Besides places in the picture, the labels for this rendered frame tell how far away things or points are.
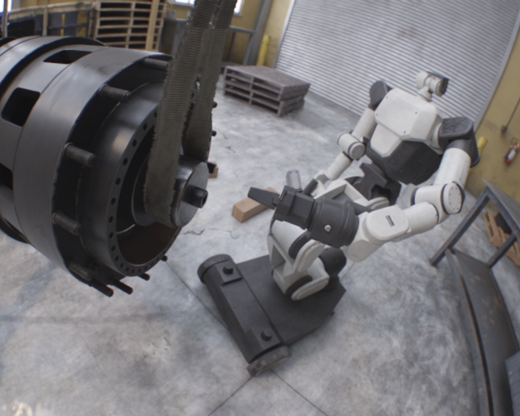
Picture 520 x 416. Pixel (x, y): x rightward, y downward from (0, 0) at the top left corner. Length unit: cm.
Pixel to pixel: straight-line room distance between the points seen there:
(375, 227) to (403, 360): 128
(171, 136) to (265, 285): 98
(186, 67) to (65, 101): 19
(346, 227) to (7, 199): 63
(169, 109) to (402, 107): 77
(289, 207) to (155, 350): 96
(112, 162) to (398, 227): 50
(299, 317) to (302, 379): 31
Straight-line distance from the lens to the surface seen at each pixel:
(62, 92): 45
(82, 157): 35
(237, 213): 175
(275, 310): 121
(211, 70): 46
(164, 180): 46
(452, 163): 79
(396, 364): 165
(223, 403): 120
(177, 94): 39
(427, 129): 92
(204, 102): 49
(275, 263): 109
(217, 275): 121
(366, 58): 579
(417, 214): 63
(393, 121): 97
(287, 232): 84
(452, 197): 69
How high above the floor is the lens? 118
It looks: 37 degrees down
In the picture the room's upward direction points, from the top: 18 degrees clockwise
